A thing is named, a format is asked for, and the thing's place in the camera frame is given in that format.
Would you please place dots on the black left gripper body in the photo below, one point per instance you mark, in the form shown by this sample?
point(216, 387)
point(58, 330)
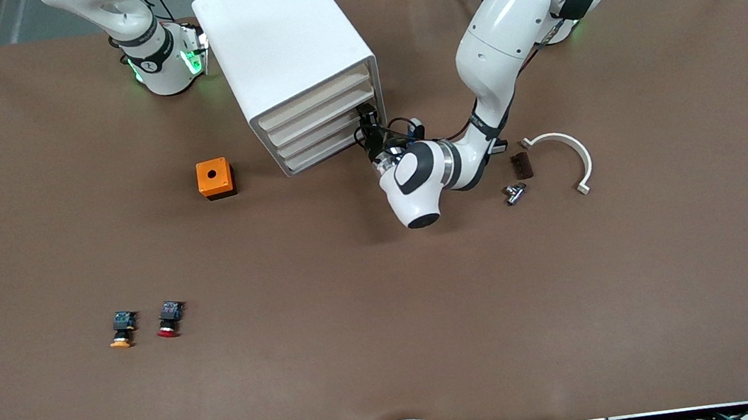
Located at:
point(376, 144)

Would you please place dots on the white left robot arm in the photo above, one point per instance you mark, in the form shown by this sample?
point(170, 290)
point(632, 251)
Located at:
point(514, 14)

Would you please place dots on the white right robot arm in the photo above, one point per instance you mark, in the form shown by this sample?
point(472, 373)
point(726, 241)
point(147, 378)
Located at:
point(156, 65)

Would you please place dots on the yellow mushroom push button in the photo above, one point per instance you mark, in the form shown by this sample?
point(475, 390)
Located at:
point(121, 330)

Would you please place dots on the red mushroom push button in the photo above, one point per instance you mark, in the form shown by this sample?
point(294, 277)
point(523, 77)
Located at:
point(169, 319)

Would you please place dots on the small silver metal connector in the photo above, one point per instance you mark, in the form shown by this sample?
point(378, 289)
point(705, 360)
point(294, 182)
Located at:
point(515, 194)

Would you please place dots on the brown terminal block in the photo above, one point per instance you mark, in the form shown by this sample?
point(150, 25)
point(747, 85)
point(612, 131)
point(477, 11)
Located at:
point(523, 165)

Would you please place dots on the small black white switch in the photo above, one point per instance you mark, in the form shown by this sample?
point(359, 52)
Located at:
point(500, 146)

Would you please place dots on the orange button enclosure box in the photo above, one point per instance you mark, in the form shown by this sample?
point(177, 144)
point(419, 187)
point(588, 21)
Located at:
point(213, 177)

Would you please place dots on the white curved plastic bracket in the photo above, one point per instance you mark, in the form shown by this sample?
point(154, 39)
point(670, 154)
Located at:
point(581, 156)

